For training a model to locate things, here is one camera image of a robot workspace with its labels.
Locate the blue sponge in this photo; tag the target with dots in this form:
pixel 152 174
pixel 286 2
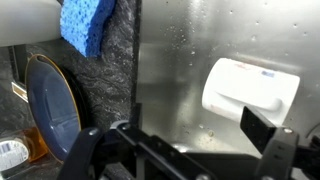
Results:
pixel 86 23

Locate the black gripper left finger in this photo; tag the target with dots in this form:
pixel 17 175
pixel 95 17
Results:
pixel 96 153

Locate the stainless steel sink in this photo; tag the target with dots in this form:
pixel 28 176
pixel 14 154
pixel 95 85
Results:
pixel 173 83

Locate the large dark blue plate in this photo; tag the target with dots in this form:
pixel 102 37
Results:
pixel 53 110

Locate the amber dish soap bottle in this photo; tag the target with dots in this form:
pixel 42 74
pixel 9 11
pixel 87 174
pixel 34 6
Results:
pixel 16 153

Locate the white label tag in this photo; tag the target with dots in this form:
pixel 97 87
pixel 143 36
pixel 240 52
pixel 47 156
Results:
pixel 20 92

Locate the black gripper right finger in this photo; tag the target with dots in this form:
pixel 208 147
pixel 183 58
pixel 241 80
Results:
pixel 280 150

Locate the cream ceramic mug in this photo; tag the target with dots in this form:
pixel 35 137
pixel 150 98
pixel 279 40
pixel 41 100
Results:
pixel 26 20

